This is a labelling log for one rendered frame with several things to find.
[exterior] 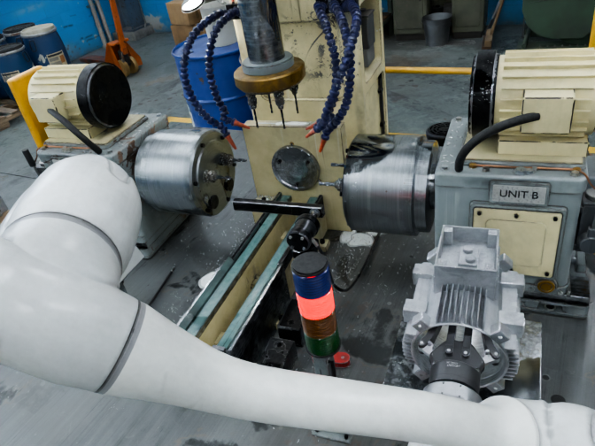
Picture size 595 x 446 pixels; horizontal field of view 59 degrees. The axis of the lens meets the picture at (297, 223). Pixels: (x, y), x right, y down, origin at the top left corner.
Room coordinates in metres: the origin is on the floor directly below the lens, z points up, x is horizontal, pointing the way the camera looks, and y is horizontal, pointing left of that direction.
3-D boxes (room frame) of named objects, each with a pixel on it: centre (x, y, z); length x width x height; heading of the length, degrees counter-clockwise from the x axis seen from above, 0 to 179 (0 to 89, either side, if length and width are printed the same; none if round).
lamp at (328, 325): (0.65, -0.01, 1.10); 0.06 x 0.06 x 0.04
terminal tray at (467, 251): (0.71, -0.29, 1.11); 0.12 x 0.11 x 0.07; 155
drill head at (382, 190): (1.12, -0.28, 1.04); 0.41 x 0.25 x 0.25; 64
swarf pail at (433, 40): (5.48, -1.78, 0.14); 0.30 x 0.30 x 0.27
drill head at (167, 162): (1.43, 0.34, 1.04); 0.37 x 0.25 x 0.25; 64
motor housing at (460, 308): (0.68, -0.27, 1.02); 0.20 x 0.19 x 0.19; 155
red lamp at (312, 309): (0.65, -0.01, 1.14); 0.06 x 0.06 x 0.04
